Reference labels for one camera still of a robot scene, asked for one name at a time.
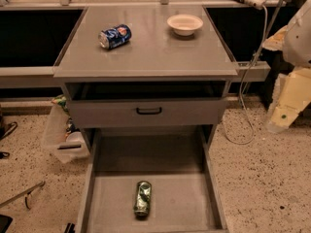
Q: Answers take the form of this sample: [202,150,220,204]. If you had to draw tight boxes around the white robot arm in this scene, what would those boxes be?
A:
[262,0,311,133]

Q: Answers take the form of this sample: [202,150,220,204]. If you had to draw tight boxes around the grey drawer cabinet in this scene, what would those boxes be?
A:
[52,4,240,233]

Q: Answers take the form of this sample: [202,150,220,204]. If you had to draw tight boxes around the white paper bowl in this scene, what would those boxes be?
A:
[167,15,203,37]

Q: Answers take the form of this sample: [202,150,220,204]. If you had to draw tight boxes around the top grey drawer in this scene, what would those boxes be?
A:
[65,81,226,128]

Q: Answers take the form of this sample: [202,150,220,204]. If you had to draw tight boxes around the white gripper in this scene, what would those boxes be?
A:
[265,67,311,133]

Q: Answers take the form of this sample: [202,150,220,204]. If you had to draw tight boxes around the white power cable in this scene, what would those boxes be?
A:
[221,3,270,146]

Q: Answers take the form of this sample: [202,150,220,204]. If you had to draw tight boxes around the crushed green soda can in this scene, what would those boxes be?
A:
[133,181,152,216]

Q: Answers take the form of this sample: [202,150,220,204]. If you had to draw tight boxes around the metal rod on floor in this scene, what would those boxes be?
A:
[0,181,46,210]

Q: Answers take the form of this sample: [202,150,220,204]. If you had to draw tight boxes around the blue soda can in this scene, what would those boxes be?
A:
[98,24,132,50]

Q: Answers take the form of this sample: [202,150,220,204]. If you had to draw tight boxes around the clear plastic side bin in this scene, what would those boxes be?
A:
[42,95,89,163]

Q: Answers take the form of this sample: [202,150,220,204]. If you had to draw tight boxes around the black drawer handle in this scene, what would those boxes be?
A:
[136,107,162,116]

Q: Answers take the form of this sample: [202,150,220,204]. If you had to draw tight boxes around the open middle grey drawer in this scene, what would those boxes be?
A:
[76,127,229,233]

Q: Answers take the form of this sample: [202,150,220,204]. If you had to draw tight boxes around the black cable on floor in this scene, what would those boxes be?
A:
[0,121,18,160]

